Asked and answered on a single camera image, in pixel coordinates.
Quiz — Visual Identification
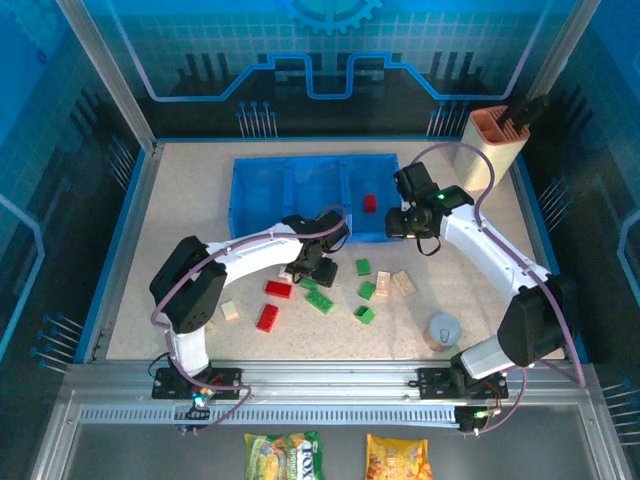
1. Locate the grey slotted cable duct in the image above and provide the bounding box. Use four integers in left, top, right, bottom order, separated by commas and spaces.
79, 405, 461, 427

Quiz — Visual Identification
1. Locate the green snack bag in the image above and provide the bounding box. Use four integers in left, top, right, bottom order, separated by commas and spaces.
243, 431, 326, 480

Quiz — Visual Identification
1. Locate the long green lego brick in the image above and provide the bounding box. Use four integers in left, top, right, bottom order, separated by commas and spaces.
304, 288, 335, 315

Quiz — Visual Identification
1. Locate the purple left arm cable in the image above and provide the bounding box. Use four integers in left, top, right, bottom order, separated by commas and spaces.
149, 204, 351, 436

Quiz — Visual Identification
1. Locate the blue divided plastic bin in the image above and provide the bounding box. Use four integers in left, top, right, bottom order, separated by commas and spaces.
229, 153, 407, 245

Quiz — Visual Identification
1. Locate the yellow snack bag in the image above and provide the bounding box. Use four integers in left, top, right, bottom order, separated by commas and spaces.
364, 432, 434, 480

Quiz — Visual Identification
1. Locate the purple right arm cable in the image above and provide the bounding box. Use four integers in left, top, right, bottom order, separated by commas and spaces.
412, 142, 587, 437

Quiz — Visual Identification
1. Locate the aluminium frame post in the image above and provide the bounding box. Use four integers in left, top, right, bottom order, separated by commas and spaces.
54, 0, 164, 154
524, 0, 604, 101

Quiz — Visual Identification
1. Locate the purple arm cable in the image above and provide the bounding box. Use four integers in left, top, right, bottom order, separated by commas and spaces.
412, 142, 587, 437
149, 204, 351, 436

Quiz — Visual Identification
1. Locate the aluminium frame rail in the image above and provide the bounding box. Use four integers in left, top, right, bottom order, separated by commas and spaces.
64, 360, 599, 401

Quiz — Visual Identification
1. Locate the tin can with pull tab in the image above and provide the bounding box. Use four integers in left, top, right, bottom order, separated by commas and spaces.
423, 312, 462, 353

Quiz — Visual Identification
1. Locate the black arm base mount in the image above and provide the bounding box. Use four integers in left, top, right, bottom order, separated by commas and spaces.
152, 366, 244, 400
417, 367, 509, 400

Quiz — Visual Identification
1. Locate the black tool in holder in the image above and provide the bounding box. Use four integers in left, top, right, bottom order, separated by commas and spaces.
499, 93, 551, 137

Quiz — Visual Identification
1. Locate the black connector box with LED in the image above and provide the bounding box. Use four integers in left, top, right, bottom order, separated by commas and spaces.
174, 394, 214, 434
455, 405, 501, 435

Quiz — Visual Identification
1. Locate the cream holder with pink rim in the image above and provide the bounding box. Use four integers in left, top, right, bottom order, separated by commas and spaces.
453, 105, 531, 192

